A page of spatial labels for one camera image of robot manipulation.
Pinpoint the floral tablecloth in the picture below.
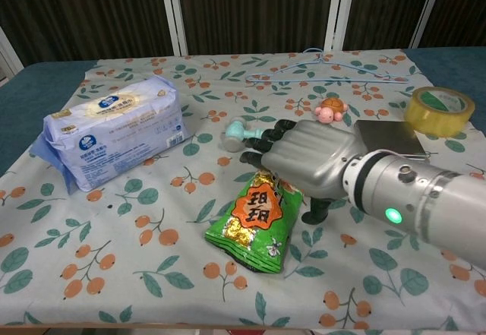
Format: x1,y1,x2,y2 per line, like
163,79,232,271
0,48,486,331

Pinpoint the green snack bag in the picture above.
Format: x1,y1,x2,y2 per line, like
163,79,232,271
204,170,305,274

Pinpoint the small digital scale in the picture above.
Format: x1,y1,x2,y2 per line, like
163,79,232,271
353,119,428,160

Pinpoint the pink orange turtle toy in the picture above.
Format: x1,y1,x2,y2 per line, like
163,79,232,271
312,97,349,125

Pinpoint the folding screen partition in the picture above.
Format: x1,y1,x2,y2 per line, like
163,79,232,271
0,0,486,81

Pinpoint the teal toy hammer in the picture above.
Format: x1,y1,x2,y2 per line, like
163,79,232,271
222,116,263,153

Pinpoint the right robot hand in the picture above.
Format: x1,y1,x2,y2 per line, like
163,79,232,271
239,119,368,226

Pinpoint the blue tissue pack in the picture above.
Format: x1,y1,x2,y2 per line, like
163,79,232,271
31,75,194,194

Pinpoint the yellow tape roll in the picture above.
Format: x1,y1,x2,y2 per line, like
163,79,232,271
402,86,477,138

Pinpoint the light blue wire hanger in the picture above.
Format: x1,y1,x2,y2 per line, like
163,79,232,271
245,47,410,84

